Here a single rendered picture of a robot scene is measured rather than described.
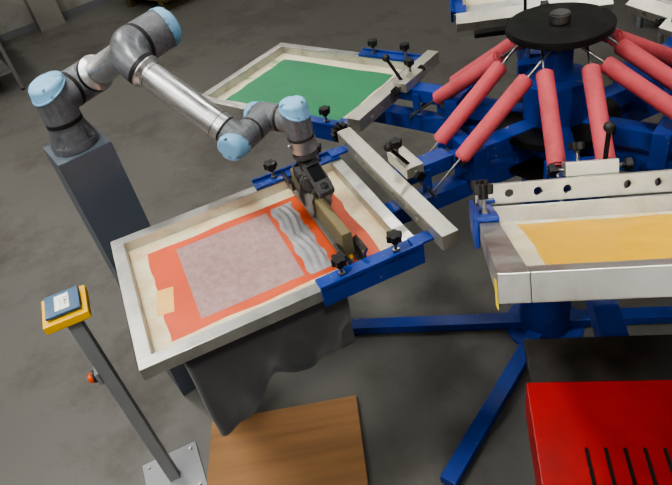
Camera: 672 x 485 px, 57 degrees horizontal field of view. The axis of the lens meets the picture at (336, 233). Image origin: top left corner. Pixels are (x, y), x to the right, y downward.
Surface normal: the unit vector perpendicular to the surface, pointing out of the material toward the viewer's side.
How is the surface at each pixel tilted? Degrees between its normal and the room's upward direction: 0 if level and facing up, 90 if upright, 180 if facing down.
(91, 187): 90
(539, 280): 58
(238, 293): 0
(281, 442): 0
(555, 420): 0
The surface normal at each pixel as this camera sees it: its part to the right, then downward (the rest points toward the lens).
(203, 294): -0.18, -0.76
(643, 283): -0.18, 0.14
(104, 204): 0.60, 0.42
